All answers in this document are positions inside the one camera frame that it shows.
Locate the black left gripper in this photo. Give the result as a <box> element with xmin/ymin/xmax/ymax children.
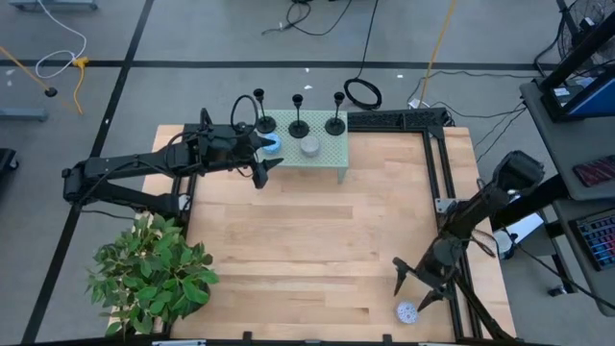
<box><xmin>194</xmin><ymin>122</ymin><xmax>284</xmax><ymax>189</ymax></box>

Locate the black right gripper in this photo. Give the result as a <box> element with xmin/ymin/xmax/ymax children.
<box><xmin>392</xmin><ymin>237</ymin><xmax>466</xmax><ymax>312</ymax></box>

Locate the blue floral candle tin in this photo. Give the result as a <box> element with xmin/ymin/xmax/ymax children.
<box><xmin>261</xmin><ymin>133</ymin><xmax>283</xmax><ymax>156</ymax></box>

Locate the black tall candlestick holder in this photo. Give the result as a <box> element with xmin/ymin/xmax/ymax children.
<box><xmin>324</xmin><ymin>90</ymin><xmax>347</xmax><ymax>137</ymax></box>
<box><xmin>287</xmin><ymin>93</ymin><xmax>310</xmax><ymax>140</ymax></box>
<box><xmin>253</xmin><ymin>87</ymin><xmax>278</xmax><ymax>136</ymax></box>

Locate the cream paisley candle tin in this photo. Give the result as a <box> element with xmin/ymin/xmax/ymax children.
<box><xmin>299</xmin><ymin>136</ymin><xmax>322</xmax><ymax>159</ymax></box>

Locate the green perforated metal riser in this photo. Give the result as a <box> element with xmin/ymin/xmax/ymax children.
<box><xmin>257</xmin><ymin>109</ymin><xmax>351</xmax><ymax>185</ymax></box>

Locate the green leafy potted plant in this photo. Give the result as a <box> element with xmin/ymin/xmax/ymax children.
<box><xmin>85</xmin><ymin>213</ymin><xmax>221</xmax><ymax>337</ymax></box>

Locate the grey lower desk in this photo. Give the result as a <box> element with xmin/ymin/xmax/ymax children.
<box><xmin>552</xmin><ymin>196</ymin><xmax>615</xmax><ymax>317</ymax></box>

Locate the grey desk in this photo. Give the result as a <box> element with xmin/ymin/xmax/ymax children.
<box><xmin>552</xmin><ymin>196</ymin><xmax>615</xmax><ymax>317</ymax></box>
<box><xmin>519</xmin><ymin>79</ymin><xmax>615</xmax><ymax>201</ymax></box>

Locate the backlit rainbow keyboard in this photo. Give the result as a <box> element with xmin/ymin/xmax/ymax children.
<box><xmin>569</xmin><ymin>210</ymin><xmax>615</xmax><ymax>273</ymax></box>

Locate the red dark keyboard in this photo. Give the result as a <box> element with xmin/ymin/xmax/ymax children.
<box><xmin>573</xmin><ymin>154</ymin><xmax>615</xmax><ymax>188</ymax></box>

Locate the black computer monitor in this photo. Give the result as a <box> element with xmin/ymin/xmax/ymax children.
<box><xmin>540</xmin><ymin>13</ymin><xmax>615</xmax><ymax>122</ymax></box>

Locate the yellow rod with black tip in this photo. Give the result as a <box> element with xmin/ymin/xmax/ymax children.
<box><xmin>0</xmin><ymin>45</ymin><xmax>59</xmax><ymax>98</ymax></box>

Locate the black floor fan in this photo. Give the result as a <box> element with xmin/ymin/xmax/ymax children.
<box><xmin>556</xmin><ymin>0</ymin><xmax>615</xmax><ymax>66</ymax></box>

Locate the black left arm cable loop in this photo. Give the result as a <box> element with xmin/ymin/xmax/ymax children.
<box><xmin>230</xmin><ymin>94</ymin><xmax>259</xmax><ymax>135</ymax></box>

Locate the black coiled floor cable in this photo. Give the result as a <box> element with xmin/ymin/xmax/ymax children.
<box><xmin>343</xmin><ymin>0</ymin><xmax>383</xmax><ymax>111</ymax></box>

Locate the black loose floor cable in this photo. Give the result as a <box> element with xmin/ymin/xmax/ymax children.
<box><xmin>261</xmin><ymin>0</ymin><xmax>355</xmax><ymax>37</ymax></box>

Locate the black aluminium table frame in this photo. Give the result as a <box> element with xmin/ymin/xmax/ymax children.
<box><xmin>170</xmin><ymin>108</ymin><xmax>518</xmax><ymax>343</ymax></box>

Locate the yellow knotted cord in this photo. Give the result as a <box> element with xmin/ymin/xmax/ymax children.
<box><xmin>71</xmin><ymin>56</ymin><xmax>91</xmax><ymax>116</ymax></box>

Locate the yellow hanging hose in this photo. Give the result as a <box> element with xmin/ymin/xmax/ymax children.
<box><xmin>416</xmin><ymin>0</ymin><xmax>457</xmax><ymax>106</ymax></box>

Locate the white floor cable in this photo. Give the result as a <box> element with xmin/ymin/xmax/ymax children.
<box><xmin>35</xmin><ymin>0</ymin><xmax>88</xmax><ymax>80</ymax></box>

